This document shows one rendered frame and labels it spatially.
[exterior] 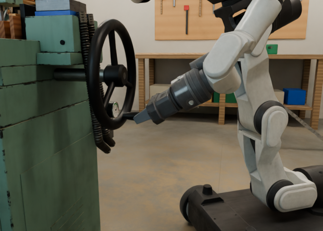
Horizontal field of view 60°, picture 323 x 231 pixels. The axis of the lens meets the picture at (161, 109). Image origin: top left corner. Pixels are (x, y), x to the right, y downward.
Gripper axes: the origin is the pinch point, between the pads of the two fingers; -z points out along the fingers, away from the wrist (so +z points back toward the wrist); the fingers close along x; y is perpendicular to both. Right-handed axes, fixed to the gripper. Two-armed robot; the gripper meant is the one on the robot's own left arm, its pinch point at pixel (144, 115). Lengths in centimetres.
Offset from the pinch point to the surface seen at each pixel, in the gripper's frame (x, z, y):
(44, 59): -4.2, -12.5, 25.5
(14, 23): -0.1, -16.1, 37.4
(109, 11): 352, -89, 85
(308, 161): 147, 43, -132
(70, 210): -1.2, -37.8, -15.1
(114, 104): 25.6, -17.2, 3.6
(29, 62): -6.7, -14.9, 26.5
